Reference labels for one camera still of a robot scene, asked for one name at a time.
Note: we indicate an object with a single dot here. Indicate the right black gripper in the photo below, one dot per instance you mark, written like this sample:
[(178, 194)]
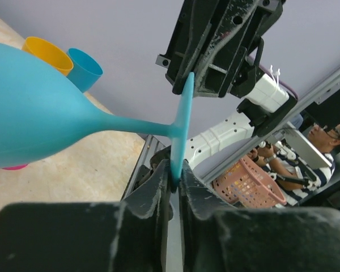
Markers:
[(220, 42)]

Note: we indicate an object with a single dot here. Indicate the pink plastic basket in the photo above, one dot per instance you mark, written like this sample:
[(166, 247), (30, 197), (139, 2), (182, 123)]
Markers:
[(248, 185)]

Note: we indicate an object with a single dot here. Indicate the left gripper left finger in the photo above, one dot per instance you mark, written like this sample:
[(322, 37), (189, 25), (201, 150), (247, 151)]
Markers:
[(129, 235)]

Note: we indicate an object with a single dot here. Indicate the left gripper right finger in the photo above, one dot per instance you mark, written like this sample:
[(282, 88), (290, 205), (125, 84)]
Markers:
[(219, 237)]

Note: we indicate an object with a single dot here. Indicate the light blue wine glass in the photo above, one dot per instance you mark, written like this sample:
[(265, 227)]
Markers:
[(42, 113)]

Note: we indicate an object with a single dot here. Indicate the magenta wine glass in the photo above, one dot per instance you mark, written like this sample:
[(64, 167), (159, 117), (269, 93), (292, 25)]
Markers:
[(18, 167)]

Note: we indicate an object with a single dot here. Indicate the orange wine glass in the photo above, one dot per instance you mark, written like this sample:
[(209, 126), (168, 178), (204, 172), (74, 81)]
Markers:
[(49, 53)]

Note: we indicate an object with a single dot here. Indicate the seated person striped shirt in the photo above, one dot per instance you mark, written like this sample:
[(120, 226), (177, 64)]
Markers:
[(271, 159)]

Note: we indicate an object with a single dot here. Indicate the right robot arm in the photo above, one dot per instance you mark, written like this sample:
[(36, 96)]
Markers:
[(260, 111)]

